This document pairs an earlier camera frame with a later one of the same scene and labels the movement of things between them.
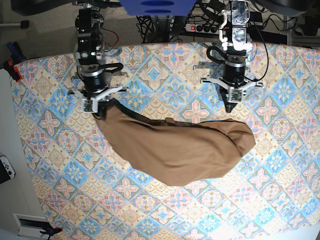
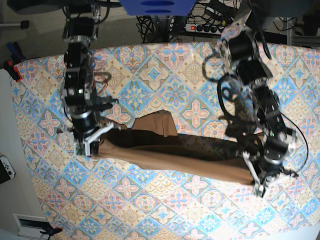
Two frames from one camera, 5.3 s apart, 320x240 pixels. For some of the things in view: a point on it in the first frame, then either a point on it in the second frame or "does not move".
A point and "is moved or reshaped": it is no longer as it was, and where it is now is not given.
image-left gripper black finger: (102, 109) → (94, 147)
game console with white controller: (7, 171) does not move
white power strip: (202, 28) does not move
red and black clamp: (13, 70) does not move
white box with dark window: (30, 226) does not move
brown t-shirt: (186, 153) is moved or reshaped
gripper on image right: (234, 80) → (265, 163)
